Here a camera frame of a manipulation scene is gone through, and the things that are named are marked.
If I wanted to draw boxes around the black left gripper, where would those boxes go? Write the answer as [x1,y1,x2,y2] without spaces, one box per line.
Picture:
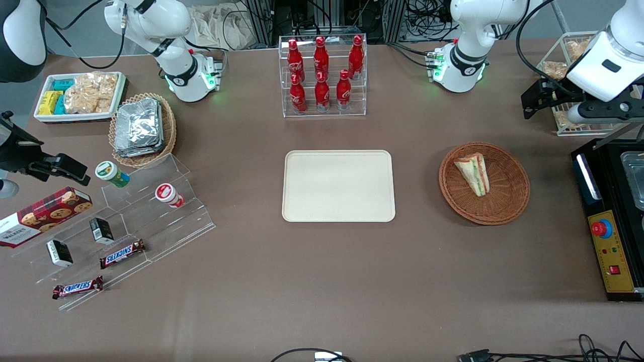
[521,78,644,122]

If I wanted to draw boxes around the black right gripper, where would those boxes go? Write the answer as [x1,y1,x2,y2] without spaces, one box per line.
[0,113,92,185]

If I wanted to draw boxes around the triangular sandwich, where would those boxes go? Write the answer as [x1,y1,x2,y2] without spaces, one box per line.
[454,152,491,197]

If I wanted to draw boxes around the white rectangular snack tray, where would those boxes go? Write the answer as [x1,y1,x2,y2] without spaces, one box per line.
[34,71,127,124]

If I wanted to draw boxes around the brown empty-weave wicker basket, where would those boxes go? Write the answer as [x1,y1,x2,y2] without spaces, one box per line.
[439,142,531,226]

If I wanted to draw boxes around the light wicker basket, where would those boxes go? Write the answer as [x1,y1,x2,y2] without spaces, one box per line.
[109,93,177,168]

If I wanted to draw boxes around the beige plastic tray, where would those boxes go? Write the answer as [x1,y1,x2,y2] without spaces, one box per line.
[282,150,396,223]

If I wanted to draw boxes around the green lidded snack cup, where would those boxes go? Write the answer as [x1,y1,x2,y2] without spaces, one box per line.
[95,161,130,189]

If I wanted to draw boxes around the red tartan cookie box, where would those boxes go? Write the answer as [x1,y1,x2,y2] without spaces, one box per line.
[0,187,93,248]

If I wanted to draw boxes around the yellow snack packet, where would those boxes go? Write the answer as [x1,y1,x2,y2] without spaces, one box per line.
[39,90,63,116]

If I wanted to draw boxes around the small black box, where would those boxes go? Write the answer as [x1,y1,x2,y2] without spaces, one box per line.
[89,217,115,245]
[46,239,74,267]

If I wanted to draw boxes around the clear bag of crackers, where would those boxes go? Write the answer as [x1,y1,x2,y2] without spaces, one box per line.
[64,72,119,114]

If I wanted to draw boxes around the silver foil package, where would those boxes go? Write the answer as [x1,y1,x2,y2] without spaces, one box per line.
[114,98,165,158]

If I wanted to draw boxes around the grey metal pole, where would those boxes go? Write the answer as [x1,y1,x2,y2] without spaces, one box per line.
[594,120,644,147]

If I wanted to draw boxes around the brown Snickers bar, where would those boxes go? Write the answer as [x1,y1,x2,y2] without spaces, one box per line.
[99,239,146,269]
[52,276,104,300]

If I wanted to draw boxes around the red lidded snack cup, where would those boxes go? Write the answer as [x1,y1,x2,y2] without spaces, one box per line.
[154,184,185,208]

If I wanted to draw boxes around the black appliance with yellow panel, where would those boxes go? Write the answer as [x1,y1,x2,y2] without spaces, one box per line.
[571,138,644,302]

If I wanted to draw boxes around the clear acrylic stepped stand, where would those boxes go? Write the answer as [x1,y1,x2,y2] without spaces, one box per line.
[10,153,217,311]

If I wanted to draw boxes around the steel pan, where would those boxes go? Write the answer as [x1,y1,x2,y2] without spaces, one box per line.
[620,151,644,212]

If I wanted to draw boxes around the red cola bottle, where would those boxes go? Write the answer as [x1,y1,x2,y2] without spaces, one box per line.
[336,69,352,111]
[348,35,365,80]
[287,39,305,83]
[314,72,331,112]
[313,36,330,81]
[290,74,307,114]

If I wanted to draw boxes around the clear acrylic bottle rack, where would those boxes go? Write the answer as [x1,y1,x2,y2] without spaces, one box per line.
[278,34,368,119]

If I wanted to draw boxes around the beige crumpled cloth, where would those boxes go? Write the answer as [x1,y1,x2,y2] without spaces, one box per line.
[190,4,255,51]

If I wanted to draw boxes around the white wire rack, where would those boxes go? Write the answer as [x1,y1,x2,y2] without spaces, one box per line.
[536,31,644,137]

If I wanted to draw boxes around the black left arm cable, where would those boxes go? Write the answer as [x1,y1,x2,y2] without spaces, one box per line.
[515,0,577,97]

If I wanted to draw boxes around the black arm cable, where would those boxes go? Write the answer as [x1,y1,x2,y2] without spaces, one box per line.
[44,0,126,70]
[515,0,577,97]

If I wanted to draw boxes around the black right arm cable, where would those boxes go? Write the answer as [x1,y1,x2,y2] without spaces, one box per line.
[44,0,126,70]

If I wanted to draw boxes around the aluminium frame rack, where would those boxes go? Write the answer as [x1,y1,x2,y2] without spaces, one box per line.
[240,0,456,47]

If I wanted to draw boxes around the black floor cables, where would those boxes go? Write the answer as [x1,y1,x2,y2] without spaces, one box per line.
[489,334,644,362]

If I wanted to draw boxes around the black cable with white plug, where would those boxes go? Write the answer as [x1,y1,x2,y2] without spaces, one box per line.
[271,348,354,362]

